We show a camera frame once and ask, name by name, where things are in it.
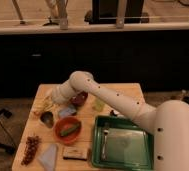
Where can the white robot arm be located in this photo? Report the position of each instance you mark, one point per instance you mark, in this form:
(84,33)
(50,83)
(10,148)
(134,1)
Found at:
(168,123)

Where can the metal cup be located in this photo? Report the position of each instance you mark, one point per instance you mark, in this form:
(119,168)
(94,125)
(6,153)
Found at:
(47,119)

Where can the light green object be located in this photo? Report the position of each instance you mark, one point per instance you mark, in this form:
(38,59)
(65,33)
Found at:
(98,105)

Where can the dark red bowl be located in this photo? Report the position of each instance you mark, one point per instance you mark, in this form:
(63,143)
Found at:
(79,99)

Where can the blue grey cloth piece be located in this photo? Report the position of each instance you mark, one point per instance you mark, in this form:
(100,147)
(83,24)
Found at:
(67,111)

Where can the green cucumber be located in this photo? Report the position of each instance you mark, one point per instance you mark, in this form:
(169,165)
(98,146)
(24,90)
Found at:
(69,130)

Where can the orange plastic bowl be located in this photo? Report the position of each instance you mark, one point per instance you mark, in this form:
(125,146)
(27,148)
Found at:
(65,123)

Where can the brown white sponge block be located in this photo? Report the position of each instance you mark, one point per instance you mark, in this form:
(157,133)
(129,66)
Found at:
(75,153)

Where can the green plastic tray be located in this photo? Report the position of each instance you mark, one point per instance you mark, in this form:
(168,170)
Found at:
(128,147)

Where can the bunch of red grapes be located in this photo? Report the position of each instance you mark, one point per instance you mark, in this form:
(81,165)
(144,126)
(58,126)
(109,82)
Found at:
(32,144)

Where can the light blue cloth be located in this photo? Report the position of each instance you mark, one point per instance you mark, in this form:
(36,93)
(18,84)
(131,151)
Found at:
(48,158)

